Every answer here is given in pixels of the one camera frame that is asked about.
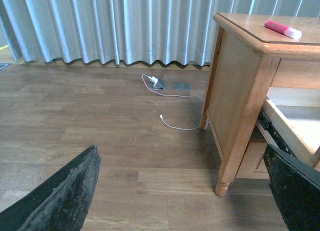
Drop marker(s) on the wooden nightstand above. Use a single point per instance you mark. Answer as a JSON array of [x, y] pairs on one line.
[[248, 59]]

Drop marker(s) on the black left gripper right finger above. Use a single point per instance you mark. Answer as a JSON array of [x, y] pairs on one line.
[[295, 187]]

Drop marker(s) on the closed floor socket plate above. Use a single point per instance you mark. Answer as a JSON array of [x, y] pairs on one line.
[[181, 86]]

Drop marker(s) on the pink highlighter marker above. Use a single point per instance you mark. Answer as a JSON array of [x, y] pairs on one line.
[[283, 29]]

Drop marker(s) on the white wall plug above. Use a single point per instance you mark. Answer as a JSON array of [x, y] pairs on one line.
[[153, 79]]

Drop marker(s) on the pale pleated curtain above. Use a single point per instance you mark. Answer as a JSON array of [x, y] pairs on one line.
[[127, 30]]

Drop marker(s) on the open floor socket box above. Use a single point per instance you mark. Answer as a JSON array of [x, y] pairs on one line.
[[160, 85]]

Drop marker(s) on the black drawer slide rail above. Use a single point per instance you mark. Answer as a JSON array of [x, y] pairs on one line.
[[267, 125]]

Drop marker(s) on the wooden drawer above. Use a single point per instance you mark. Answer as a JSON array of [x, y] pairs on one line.
[[295, 115], [252, 165]]

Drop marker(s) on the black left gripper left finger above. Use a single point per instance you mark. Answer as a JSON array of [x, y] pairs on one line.
[[62, 202]]

